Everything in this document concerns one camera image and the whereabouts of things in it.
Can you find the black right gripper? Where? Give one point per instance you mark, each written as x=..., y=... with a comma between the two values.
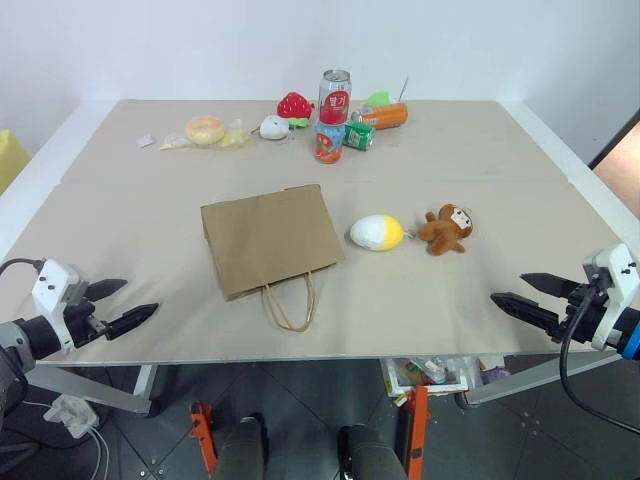
x=582, y=312

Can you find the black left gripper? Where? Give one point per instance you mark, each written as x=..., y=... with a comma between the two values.
x=80, y=320

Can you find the brown monkey plush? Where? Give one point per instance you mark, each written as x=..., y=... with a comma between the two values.
x=445, y=230

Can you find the brown paper bag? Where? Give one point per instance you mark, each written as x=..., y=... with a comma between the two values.
x=270, y=240

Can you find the white yellow egg plush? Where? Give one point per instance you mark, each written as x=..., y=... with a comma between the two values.
x=372, y=232

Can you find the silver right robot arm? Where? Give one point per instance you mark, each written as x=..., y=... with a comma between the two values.
x=631, y=337

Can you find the grey table leg brace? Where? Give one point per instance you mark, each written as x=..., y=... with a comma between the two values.
x=530, y=377
x=90, y=387

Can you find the white power strip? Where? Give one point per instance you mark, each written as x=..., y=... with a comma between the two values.
x=70, y=412

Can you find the white box of clutter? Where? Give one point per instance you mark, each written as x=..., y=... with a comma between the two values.
x=430, y=372

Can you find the orange metal stand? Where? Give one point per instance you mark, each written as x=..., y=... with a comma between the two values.
x=204, y=435
x=416, y=430

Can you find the brown wooden door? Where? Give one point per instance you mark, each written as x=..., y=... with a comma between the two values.
x=620, y=165

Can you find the small white paper scrap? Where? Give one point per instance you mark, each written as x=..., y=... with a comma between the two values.
x=145, y=141

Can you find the yellow object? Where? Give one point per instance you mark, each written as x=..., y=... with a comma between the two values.
x=10, y=160

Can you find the dark rounded shape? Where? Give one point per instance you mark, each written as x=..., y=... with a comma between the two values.
x=367, y=455
x=242, y=450

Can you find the bread bun in plastic wrapper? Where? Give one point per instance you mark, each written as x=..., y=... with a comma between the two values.
x=204, y=130

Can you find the white round plush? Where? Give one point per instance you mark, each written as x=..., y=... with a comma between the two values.
x=274, y=127

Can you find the green drink can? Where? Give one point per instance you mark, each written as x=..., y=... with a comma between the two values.
x=359, y=136

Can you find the thin white straw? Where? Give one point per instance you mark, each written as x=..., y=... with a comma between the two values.
x=403, y=90

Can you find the light green plush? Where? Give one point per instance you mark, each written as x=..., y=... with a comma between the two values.
x=380, y=98

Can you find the short strawberry drink can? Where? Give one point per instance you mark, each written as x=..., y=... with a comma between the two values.
x=328, y=145

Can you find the red strawberry plush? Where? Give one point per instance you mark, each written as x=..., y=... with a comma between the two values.
x=294, y=106

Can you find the tall red drink can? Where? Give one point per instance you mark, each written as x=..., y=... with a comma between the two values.
x=334, y=102

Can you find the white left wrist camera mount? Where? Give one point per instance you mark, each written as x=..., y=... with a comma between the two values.
x=52, y=280

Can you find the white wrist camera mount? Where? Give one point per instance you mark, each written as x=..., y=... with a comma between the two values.
x=52, y=280
x=622, y=272

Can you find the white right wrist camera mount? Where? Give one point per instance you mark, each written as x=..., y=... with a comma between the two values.
x=622, y=272

